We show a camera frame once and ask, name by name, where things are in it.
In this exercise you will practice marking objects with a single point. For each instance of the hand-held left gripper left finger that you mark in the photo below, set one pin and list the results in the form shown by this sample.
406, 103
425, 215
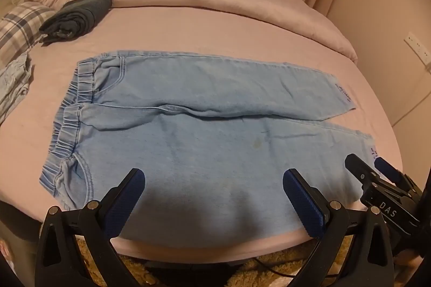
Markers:
129, 192

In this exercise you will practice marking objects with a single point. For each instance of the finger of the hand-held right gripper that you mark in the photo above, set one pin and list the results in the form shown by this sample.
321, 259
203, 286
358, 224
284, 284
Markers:
360, 169
387, 169

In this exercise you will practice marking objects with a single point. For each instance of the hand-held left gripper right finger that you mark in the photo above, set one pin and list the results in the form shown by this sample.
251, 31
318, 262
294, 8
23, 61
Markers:
303, 196

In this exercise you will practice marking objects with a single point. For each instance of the light blue denim pants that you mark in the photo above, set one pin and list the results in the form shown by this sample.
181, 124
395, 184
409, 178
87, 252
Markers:
202, 139

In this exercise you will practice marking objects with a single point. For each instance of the pile of grey clothes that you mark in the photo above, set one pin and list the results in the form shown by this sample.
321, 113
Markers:
13, 88

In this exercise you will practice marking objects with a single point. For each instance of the pink bed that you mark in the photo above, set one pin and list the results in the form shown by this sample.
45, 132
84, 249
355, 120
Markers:
168, 31

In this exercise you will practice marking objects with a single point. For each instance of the dark folded garment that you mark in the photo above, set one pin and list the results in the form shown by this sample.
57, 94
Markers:
80, 12

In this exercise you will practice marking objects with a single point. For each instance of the plaid pillow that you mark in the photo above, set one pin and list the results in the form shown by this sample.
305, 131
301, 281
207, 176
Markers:
20, 24

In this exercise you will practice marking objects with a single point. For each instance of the white wall socket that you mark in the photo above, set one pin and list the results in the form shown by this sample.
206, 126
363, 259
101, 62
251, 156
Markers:
417, 48

